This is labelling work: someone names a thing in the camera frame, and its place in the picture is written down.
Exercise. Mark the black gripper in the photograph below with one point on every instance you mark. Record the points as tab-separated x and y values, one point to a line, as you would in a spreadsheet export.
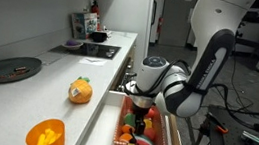
141	107

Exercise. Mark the green pear plush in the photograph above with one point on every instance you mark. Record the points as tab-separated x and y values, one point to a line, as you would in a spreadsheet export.
129	119

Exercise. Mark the yellow pineapple plush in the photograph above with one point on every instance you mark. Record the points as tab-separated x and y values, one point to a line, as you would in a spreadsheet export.
81	93

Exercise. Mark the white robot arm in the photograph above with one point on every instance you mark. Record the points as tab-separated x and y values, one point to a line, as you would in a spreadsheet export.
212	59

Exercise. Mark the small yellow plush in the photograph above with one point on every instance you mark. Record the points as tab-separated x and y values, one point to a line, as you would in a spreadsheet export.
148	123

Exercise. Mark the red strawberry plush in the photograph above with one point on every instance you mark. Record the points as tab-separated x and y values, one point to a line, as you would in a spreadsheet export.
150	134

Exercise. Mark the orange fruit plush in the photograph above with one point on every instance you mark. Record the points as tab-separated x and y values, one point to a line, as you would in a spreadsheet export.
127	128
125	137

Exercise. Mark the small red tomato plush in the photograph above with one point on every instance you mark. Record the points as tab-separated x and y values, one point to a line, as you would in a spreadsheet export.
151	113

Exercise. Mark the watermelon slice plush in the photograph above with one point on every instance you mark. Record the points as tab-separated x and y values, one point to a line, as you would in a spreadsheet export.
147	142

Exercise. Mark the black built-in oven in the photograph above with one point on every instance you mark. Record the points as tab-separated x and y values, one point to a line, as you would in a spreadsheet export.
123	78

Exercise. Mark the orange clamp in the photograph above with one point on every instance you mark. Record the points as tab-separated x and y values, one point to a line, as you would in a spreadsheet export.
222	129

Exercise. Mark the black glass cooktop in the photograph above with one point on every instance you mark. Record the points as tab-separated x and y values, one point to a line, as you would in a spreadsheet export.
88	50

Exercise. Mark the yellow toy fries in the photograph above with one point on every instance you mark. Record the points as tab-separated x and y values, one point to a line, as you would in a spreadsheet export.
48	139

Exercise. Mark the black mug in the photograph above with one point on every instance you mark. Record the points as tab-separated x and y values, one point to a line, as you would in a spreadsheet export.
98	37

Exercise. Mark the pale shallow bowl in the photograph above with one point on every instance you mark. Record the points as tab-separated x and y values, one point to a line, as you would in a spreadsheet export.
72	47

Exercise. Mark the orange plastic cup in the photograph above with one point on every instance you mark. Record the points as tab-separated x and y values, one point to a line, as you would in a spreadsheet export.
35	137

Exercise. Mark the purple ball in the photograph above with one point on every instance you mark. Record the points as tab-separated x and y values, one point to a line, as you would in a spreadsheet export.
72	42

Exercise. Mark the grey door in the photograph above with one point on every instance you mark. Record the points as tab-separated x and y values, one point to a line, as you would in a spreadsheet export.
176	21

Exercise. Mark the colourful toy box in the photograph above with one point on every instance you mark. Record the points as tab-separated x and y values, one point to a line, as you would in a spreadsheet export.
83	26

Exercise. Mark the black office chair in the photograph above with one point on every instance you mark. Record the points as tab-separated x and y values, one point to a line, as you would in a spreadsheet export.
258	127

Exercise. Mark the red bottle black nozzle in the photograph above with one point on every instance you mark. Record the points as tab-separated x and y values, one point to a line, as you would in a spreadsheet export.
95	8

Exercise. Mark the brown food pieces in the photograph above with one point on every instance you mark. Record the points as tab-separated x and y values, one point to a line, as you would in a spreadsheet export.
20	68

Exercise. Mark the red wall extinguisher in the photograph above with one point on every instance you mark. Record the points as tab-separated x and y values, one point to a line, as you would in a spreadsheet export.
159	24

